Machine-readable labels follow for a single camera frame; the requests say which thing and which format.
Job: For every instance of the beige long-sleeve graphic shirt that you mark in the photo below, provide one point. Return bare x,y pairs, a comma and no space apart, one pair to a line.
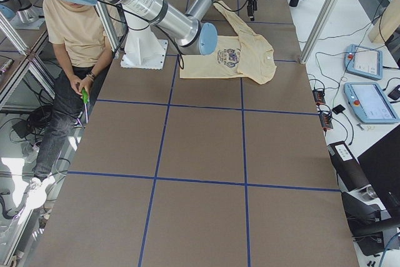
247,54

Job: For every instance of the far blue teach pendant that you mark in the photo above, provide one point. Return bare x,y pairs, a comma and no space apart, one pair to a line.
363,61

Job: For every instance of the blue teach pendant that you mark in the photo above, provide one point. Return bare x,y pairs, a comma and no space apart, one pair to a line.
370,104
363,61

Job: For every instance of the near blue teach pendant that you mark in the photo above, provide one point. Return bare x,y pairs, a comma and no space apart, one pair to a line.
370,104

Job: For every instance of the seated person in beige shirt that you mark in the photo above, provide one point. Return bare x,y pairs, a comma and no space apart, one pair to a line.
84,54

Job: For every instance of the brown table mat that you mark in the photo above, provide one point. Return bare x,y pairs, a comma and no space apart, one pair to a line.
202,172

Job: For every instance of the black box device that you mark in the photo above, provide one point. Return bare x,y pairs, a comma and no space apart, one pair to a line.
346,166

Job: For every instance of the black monitor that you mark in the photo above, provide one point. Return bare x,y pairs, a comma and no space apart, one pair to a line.
380,164

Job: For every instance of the aluminium frame post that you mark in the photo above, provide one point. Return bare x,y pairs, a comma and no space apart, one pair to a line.
317,29

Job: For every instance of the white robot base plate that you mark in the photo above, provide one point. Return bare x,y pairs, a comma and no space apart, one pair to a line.
144,50

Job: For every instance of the green-handled tool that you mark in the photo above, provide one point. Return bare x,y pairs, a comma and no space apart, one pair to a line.
85,99

